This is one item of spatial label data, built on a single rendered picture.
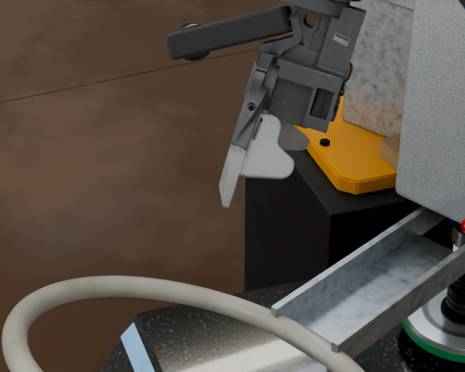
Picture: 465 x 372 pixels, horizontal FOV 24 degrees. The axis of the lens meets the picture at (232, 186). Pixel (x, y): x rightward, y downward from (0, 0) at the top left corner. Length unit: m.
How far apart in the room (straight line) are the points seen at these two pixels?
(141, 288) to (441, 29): 0.57
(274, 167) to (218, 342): 1.01
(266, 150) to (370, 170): 1.63
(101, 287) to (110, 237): 2.21
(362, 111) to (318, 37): 1.75
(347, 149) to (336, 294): 1.06
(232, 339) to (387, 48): 0.96
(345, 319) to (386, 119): 1.17
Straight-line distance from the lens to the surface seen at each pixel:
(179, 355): 1.91
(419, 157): 1.72
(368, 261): 1.68
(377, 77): 2.66
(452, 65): 1.62
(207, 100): 4.51
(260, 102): 0.96
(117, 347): 2.01
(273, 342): 1.93
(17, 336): 1.29
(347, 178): 2.55
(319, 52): 0.99
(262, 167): 0.95
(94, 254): 3.63
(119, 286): 1.51
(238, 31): 0.98
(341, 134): 2.72
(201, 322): 1.98
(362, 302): 1.63
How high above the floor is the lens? 2.15
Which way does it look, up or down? 33 degrees down
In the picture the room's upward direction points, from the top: straight up
